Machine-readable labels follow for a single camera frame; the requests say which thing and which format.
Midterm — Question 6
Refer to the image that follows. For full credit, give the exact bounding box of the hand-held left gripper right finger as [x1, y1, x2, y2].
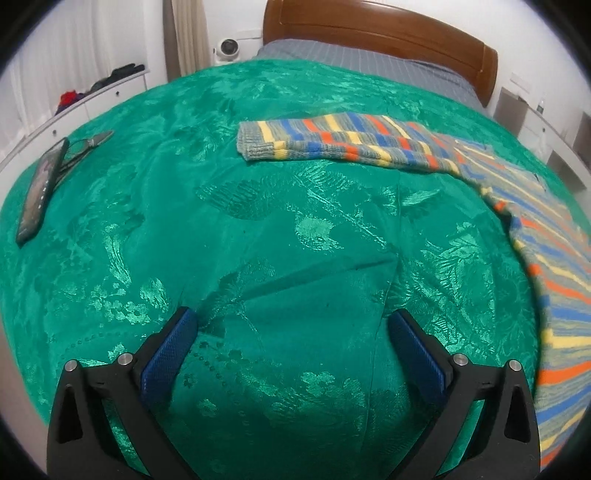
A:
[387, 308, 541, 480]

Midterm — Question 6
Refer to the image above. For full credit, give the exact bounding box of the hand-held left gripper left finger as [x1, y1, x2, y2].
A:
[46, 306, 200, 480]

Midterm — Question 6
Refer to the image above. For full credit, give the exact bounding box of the striped knit sweater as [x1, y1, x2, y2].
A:
[236, 112, 591, 472]

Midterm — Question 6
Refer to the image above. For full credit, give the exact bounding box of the dark clothes pile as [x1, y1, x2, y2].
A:
[88, 63, 146, 93]

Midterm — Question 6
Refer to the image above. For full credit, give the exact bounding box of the green patterned blanket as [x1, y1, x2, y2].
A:
[0, 58, 571, 480]

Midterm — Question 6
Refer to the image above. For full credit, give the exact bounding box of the black smartphone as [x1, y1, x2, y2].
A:
[15, 137, 70, 245]

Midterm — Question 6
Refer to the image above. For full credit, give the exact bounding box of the white built-in desk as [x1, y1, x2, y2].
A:
[492, 85, 591, 195]

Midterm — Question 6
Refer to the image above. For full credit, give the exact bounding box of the white drawer cabinet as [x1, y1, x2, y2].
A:
[0, 69, 151, 171]

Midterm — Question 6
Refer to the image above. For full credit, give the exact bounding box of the red cloth item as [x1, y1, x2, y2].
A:
[55, 91, 86, 116]

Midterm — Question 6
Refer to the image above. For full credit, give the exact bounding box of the grey striped bedsheet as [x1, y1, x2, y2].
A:
[255, 39, 481, 108]

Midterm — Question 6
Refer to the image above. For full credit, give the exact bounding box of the white round fan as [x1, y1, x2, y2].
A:
[213, 37, 242, 63]

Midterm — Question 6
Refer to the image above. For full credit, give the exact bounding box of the beige curtain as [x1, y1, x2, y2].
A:
[163, 0, 209, 83]

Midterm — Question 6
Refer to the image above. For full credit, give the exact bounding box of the white sheer curtain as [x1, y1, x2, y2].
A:
[9, 0, 167, 134]

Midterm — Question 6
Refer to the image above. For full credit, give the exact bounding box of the brown wooden headboard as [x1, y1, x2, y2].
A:
[262, 0, 499, 108]

